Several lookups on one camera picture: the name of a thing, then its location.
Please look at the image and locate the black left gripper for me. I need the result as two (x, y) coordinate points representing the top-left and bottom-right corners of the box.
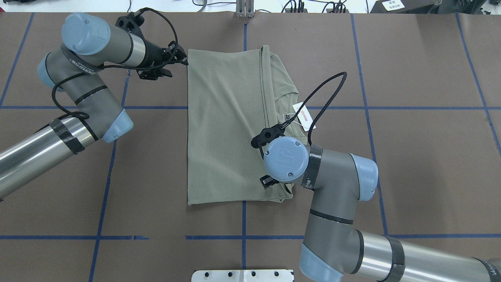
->
(137, 42), (189, 81)

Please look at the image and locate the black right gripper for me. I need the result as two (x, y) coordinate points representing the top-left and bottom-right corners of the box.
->
(260, 175), (280, 190)

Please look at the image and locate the olive green long-sleeve shirt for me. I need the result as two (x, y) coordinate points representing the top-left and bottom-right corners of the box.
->
(187, 45), (299, 206)

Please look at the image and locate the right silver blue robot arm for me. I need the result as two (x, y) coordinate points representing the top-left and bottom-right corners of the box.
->
(252, 133), (500, 282)

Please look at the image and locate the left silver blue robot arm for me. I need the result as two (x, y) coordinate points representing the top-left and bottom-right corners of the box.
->
(0, 7), (188, 200)

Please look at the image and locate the white paper garment tag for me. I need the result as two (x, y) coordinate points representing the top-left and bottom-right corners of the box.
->
(293, 102), (316, 132)

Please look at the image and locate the black box with label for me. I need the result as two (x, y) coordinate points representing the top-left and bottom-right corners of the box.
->
(369, 0), (442, 14)

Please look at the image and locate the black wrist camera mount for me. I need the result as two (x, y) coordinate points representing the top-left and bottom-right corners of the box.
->
(115, 11), (145, 38)
(250, 123), (285, 149)

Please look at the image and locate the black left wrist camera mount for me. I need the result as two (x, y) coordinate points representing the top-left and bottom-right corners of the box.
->
(115, 11), (145, 38)

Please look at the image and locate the aluminium frame post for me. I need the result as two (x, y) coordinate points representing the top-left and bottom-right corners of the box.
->
(235, 0), (255, 18)

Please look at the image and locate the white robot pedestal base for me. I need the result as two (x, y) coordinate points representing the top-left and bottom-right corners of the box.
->
(191, 269), (295, 282)

